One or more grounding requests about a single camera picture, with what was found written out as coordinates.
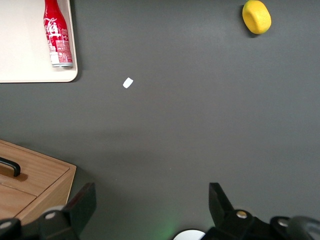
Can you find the red coke bottle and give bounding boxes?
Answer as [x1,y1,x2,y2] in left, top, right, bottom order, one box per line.
[42,0,74,69]

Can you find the black drawer handle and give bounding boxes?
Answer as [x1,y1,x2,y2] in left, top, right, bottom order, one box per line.
[0,156,22,178]

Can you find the beige plastic tray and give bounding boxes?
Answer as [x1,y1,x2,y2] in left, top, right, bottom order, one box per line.
[0,0,79,84]

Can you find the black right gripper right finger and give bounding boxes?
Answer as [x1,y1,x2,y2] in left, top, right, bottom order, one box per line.
[208,182,254,230]

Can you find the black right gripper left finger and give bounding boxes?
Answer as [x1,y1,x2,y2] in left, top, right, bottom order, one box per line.
[62,182,97,237]

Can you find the wooden drawer front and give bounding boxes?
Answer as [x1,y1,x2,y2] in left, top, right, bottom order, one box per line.
[0,183,39,221]
[0,142,71,199]

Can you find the small white paper scrap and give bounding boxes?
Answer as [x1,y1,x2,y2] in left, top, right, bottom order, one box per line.
[122,76,135,89]

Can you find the yellow sponge lemon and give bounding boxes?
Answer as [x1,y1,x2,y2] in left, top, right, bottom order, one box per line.
[241,0,273,35]

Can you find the wooden drawer cabinet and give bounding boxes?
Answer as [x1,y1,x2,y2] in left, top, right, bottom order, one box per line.
[0,139,78,226]

